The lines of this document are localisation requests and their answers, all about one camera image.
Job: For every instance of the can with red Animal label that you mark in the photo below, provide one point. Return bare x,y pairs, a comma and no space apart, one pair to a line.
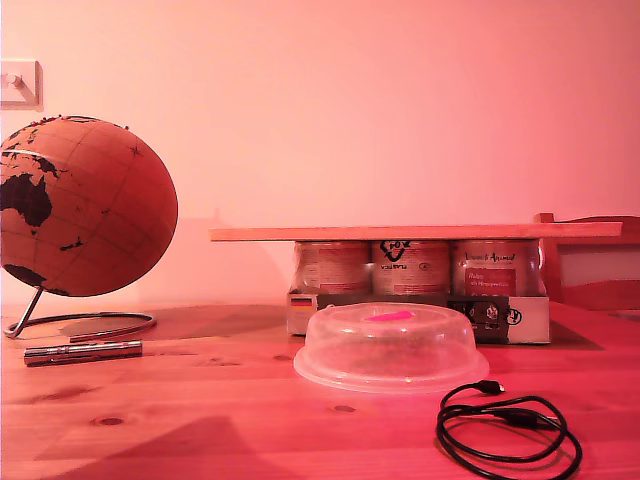
495,280

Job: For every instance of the white wall switch plate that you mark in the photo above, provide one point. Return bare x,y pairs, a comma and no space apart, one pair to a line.
20,85

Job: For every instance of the clear plastic dome cover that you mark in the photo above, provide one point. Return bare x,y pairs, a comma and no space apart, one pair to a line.
390,350

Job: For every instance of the cardboard can tray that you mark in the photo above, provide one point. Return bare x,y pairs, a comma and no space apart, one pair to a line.
525,322

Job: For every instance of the silver metal flashlight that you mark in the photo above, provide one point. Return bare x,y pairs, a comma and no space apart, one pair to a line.
82,352

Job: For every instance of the metal globe stand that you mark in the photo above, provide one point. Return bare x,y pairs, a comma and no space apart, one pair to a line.
28,310

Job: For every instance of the can with fox logo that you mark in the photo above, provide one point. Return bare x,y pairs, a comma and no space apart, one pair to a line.
410,272

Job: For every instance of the can with text label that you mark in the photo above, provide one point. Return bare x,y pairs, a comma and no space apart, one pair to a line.
332,270

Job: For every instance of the cork globe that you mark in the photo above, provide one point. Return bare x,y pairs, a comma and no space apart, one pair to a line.
90,210

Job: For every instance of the light wooden board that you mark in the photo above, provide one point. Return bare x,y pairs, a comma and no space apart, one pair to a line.
400,232

